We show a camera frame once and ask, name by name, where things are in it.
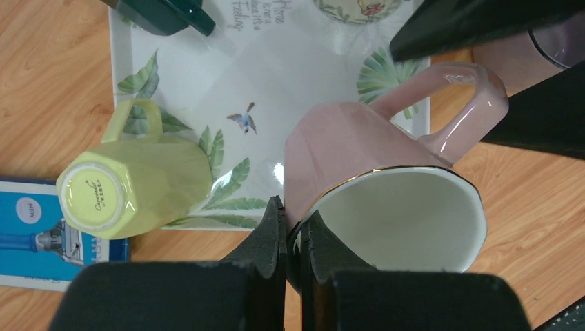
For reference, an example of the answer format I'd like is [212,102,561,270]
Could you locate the pink faceted mug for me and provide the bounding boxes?
[284,62,508,290]

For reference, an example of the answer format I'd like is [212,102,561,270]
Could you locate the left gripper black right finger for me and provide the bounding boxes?
[300,214,531,330]

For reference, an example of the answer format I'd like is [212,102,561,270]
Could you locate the large floral cream mug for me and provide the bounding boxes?
[313,0,403,25]

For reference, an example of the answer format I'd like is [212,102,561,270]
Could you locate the dark green faceted mug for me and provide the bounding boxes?
[102,0,216,37]

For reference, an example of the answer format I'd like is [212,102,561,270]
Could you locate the lime green faceted mug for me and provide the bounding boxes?
[57,99,212,239]

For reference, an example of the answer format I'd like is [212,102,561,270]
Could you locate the floral white serving tray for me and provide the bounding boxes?
[109,1,430,230]

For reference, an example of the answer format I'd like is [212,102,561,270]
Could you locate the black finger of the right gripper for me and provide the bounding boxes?
[389,0,584,61]
[482,61,584,161]

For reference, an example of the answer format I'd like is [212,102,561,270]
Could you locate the purple mug black handle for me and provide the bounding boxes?
[473,11,584,95]

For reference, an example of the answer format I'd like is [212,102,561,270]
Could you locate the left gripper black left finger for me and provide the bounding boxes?
[49,197,286,330]

